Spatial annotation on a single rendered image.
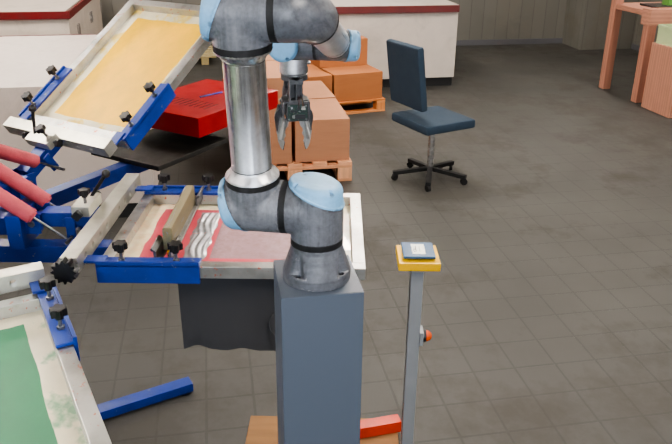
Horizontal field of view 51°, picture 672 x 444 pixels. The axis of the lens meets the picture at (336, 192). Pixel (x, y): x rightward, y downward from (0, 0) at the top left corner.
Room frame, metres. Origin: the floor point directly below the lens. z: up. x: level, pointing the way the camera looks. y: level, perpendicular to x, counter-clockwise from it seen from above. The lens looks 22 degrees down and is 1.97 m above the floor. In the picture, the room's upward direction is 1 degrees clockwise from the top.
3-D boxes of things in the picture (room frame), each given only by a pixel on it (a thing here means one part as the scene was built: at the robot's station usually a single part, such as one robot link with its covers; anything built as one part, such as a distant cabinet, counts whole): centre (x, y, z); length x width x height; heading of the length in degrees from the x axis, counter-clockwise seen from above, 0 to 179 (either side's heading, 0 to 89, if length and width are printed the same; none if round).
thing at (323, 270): (1.40, 0.04, 1.25); 0.15 x 0.15 x 0.10
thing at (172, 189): (2.40, 0.54, 0.97); 0.30 x 0.05 x 0.07; 90
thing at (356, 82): (7.24, 0.17, 0.34); 1.26 x 0.94 x 0.69; 101
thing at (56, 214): (2.12, 0.87, 1.02); 0.17 x 0.06 x 0.05; 90
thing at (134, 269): (1.84, 0.54, 0.97); 0.30 x 0.05 x 0.07; 90
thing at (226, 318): (1.93, 0.25, 0.77); 0.46 x 0.09 x 0.36; 90
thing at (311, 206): (1.40, 0.05, 1.37); 0.13 x 0.12 x 0.14; 82
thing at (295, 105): (1.83, 0.11, 1.50); 0.09 x 0.08 x 0.12; 10
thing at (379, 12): (9.20, -0.22, 0.47); 2.39 x 1.93 x 0.94; 10
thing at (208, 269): (2.12, 0.31, 0.97); 0.79 x 0.58 x 0.04; 90
